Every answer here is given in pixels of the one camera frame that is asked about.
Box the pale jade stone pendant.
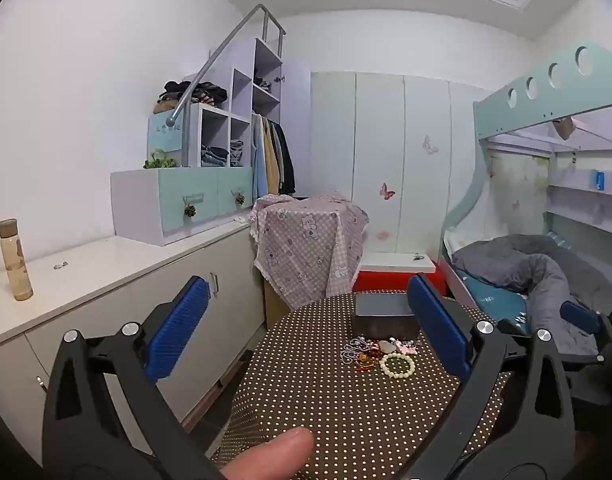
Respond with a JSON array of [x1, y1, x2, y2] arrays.
[[379, 340, 397, 354]]

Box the pink charm jewelry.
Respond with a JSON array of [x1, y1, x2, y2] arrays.
[[391, 337, 417, 356]]

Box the mint green bunk bed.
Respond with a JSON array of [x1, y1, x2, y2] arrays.
[[443, 41, 612, 306]]

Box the hanging clothes row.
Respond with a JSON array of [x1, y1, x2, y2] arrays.
[[251, 114, 296, 198]]

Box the pink checkered cloth cover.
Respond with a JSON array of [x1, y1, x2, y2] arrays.
[[248, 192, 370, 310]]

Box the silver chain jewelry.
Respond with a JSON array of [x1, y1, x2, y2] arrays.
[[341, 336, 379, 364]]

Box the brown polka dot tablecloth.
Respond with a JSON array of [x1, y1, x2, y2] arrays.
[[210, 290, 512, 480]]

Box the grey duvet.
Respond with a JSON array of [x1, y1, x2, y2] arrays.
[[451, 234, 612, 356]]

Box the mint drawer stair unit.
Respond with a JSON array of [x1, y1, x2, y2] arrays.
[[111, 105, 255, 246]]

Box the blue box on shelf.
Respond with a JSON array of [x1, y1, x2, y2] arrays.
[[593, 170, 605, 192]]

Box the white wardrobe with butterflies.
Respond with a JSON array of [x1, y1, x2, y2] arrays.
[[308, 72, 488, 259]]

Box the pale green bead bracelet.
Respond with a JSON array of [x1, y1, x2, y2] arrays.
[[379, 352, 419, 380]]

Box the person left hand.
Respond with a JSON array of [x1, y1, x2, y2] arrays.
[[220, 427, 315, 480]]

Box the grey metal jewelry box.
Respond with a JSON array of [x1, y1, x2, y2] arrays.
[[353, 292, 421, 341]]

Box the folded jeans in cubby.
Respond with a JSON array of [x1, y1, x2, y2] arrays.
[[201, 139, 244, 167]]

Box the folded dark clothes pile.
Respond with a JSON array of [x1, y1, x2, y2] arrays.
[[153, 81, 228, 114]]

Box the metal stair handrail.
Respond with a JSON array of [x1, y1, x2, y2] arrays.
[[166, 3, 286, 127]]

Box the beige low cabinet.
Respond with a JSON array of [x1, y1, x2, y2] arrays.
[[0, 221, 263, 446]]

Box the beige drink bottle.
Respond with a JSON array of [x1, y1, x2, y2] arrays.
[[0, 219, 34, 301]]

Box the red storage bench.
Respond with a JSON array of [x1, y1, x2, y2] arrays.
[[353, 252, 448, 296]]

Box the small green plant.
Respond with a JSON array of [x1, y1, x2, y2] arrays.
[[143, 148, 178, 169]]

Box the lilac cubby shelf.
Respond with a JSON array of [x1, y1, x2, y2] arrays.
[[197, 37, 311, 197]]

